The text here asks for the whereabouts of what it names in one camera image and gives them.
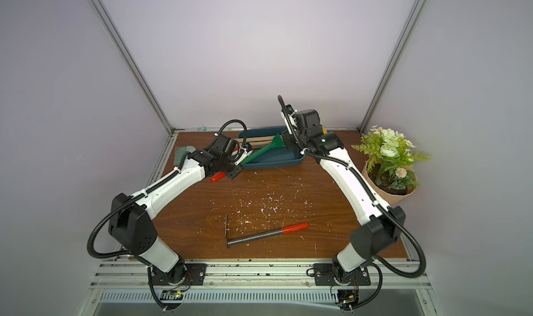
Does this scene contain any green tool red grip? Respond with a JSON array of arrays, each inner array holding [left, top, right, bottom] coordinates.
[[210, 134, 285, 183]]

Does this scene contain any wooden handle small hoe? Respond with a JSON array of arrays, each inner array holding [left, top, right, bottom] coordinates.
[[247, 136, 274, 143]]

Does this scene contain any grey tool red grip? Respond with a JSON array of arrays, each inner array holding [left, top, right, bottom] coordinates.
[[224, 217, 309, 248]]

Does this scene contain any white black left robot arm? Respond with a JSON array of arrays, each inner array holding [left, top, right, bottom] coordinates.
[[87, 130, 253, 284]]

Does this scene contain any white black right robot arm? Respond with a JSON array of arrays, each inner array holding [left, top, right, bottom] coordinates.
[[278, 96, 427, 284]]

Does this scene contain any teal plastic storage box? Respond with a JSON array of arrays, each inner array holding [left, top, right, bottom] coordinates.
[[242, 126, 305, 170]]

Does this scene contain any green hand brush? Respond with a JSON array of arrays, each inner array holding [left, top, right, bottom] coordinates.
[[174, 146, 197, 169]]

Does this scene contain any green artificial flower plant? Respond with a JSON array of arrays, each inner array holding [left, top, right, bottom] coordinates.
[[351, 125, 431, 193]]

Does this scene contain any tan ribbed flower pot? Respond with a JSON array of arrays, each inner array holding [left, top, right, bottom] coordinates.
[[362, 163, 415, 206]]

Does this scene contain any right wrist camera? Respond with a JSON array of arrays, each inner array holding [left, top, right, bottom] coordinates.
[[281, 103, 297, 135]]

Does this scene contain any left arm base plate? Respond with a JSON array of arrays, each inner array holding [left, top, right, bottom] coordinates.
[[148, 263, 207, 286]]

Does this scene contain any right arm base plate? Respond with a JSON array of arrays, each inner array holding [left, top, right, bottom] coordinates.
[[306, 263, 371, 286]]

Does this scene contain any aluminium front rail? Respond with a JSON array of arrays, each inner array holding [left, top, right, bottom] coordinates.
[[78, 259, 442, 315]]

